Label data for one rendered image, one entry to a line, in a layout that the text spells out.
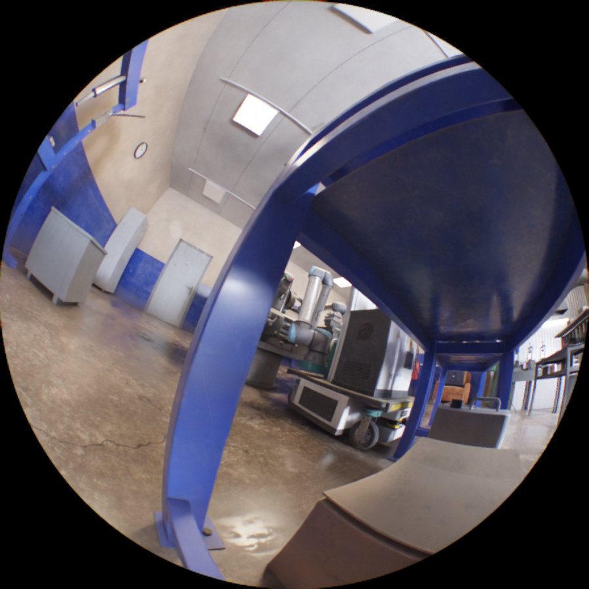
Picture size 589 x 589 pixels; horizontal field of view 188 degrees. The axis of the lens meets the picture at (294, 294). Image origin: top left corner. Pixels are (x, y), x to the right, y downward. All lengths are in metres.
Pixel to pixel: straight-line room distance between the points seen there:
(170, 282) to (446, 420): 5.12
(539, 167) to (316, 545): 0.54
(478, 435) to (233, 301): 0.72
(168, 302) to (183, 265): 1.05
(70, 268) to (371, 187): 1.69
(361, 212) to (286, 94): 2.95
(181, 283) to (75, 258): 3.74
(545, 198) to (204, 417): 0.52
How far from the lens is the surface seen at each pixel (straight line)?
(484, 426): 0.69
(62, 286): 1.67
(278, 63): 3.19
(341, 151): 0.19
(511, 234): 0.39
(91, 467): 0.56
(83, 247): 1.63
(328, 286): 1.66
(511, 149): 0.30
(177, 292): 4.94
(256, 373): 1.90
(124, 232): 4.44
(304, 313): 1.43
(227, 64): 3.56
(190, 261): 5.10
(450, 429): 0.71
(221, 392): 0.19
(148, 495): 0.52
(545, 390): 5.06
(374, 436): 1.05
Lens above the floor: 0.43
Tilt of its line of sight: 19 degrees up
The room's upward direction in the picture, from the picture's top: 19 degrees clockwise
